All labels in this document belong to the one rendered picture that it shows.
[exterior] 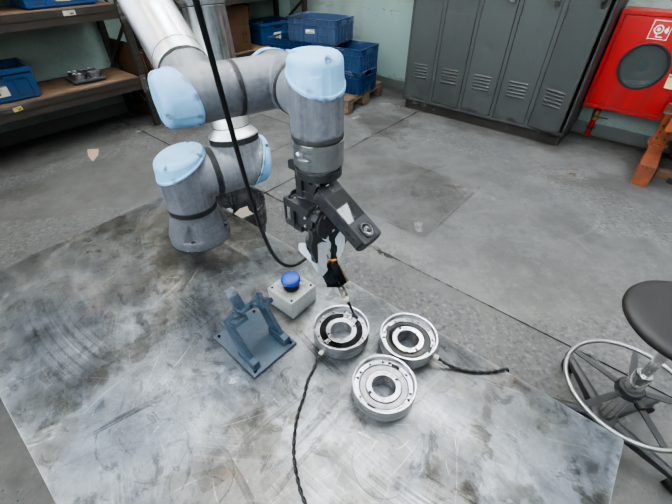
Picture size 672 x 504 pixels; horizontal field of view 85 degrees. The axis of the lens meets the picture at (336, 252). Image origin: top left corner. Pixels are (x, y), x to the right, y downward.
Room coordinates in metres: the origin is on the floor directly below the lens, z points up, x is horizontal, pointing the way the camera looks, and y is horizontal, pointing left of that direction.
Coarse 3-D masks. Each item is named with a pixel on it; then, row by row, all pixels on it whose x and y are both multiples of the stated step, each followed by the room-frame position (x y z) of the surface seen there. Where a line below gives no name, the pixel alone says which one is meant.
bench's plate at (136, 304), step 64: (64, 256) 0.68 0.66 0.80; (128, 256) 0.68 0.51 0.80; (192, 256) 0.68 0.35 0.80; (256, 256) 0.68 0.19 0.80; (0, 320) 0.48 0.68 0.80; (64, 320) 0.48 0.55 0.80; (128, 320) 0.48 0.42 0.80; (192, 320) 0.48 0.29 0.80; (384, 320) 0.48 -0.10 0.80; (0, 384) 0.34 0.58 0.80; (64, 384) 0.34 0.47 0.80; (128, 384) 0.34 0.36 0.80; (192, 384) 0.34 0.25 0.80; (256, 384) 0.34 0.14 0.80; (320, 384) 0.34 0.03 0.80; (384, 384) 0.34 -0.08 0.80; (448, 384) 0.34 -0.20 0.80; (512, 384) 0.34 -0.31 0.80; (64, 448) 0.23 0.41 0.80; (128, 448) 0.23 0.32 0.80; (192, 448) 0.23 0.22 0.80; (256, 448) 0.23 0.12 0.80; (320, 448) 0.23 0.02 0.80; (384, 448) 0.23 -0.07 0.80; (448, 448) 0.23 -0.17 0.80; (512, 448) 0.23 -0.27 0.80; (576, 448) 0.23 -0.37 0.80
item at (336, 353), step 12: (324, 312) 0.47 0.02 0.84; (336, 312) 0.47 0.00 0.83; (348, 312) 0.47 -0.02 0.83; (360, 312) 0.46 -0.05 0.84; (336, 324) 0.45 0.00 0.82; (348, 324) 0.45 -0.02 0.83; (348, 336) 0.42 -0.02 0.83; (324, 348) 0.39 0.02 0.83; (336, 348) 0.38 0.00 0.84; (348, 348) 0.38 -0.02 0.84; (360, 348) 0.39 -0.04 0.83
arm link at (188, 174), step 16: (176, 144) 0.81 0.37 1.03; (192, 144) 0.80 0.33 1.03; (160, 160) 0.74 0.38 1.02; (176, 160) 0.73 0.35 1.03; (192, 160) 0.73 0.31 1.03; (208, 160) 0.77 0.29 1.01; (160, 176) 0.72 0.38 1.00; (176, 176) 0.71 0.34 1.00; (192, 176) 0.72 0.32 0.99; (208, 176) 0.74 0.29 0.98; (176, 192) 0.71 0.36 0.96; (192, 192) 0.72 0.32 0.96; (208, 192) 0.74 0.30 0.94; (224, 192) 0.77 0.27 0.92; (176, 208) 0.71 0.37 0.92; (192, 208) 0.71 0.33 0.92; (208, 208) 0.74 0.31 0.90
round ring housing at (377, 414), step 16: (368, 368) 0.35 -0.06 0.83; (400, 368) 0.35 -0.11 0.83; (352, 384) 0.31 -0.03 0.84; (368, 384) 0.32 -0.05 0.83; (400, 384) 0.32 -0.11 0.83; (416, 384) 0.31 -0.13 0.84; (384, 400) 0.29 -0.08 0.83; (368, 416) 0.27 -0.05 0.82; (384, 416) 0.27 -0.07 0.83; (400, 416) 0.27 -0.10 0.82
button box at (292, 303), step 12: (300, 276) 0.56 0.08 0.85; (276, 288) 0.52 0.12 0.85; (288, 288) 0.52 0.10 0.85; (300, 288) 0.52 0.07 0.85; (312, 288) 0.53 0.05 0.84; (276, 300) 0.51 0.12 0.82; (288, 300) 0.49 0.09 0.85; (300, 300) 0.50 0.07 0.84; (312, 300) 0.53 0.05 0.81; (288, 312) 0.49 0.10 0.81; (300, 312) 0.50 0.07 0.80
